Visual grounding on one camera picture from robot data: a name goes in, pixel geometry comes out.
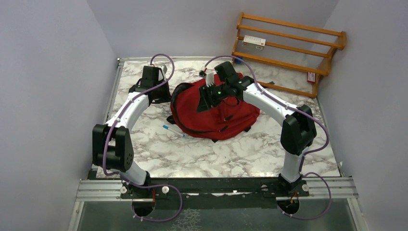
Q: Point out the white box on shelf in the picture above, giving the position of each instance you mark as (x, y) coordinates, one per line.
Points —
(253, 42)

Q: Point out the small red white box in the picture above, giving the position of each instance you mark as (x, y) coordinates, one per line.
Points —
(311, 77)

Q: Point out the red student backpack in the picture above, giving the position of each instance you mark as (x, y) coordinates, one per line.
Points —
(222, 122)

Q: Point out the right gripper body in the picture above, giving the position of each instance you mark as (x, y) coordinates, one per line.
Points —
(216, 94)

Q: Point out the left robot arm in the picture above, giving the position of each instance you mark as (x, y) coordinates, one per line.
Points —
(112, 147)

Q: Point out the wooden shelf rack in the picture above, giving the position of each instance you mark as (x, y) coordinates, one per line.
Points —
(290, 47)

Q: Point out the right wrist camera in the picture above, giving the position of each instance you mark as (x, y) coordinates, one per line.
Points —
(208, 76)

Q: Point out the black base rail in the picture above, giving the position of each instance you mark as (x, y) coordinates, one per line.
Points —
(212, 193)

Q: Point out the blue capped white pen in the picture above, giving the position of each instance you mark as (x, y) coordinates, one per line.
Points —
(173, 130)

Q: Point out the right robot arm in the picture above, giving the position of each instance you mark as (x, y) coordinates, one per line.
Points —
(297, 127)

